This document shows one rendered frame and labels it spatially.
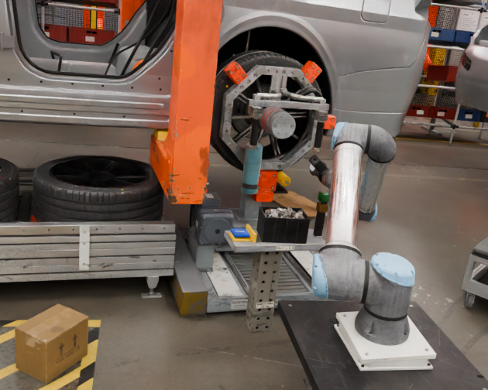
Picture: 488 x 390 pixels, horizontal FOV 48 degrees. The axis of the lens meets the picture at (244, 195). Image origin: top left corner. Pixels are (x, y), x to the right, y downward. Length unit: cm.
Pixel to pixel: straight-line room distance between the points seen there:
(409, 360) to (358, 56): 179
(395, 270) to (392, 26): 174
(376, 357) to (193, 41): 140
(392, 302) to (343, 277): 18
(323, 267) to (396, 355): 37
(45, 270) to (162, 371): 74
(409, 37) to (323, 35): 53
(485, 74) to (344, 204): 325
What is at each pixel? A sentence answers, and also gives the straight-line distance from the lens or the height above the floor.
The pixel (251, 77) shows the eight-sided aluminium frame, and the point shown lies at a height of 106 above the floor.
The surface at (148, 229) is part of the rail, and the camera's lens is 257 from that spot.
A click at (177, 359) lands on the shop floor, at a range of 233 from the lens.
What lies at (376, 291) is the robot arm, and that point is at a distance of 187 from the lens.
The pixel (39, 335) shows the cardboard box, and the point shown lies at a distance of 217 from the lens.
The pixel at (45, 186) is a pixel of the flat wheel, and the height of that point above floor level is 49.
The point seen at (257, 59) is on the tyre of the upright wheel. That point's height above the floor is 115.
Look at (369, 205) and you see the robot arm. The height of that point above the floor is 58.
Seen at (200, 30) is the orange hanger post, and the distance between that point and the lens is 231.
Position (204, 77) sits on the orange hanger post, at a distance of 233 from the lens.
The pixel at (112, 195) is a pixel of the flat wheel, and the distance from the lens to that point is 261.
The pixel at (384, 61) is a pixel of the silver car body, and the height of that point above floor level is 119.
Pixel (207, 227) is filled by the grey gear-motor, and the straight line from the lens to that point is 270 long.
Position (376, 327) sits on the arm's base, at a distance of 194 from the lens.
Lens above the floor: 137
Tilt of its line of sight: 19 degrees down
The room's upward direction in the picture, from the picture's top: 7 degrees clockwise
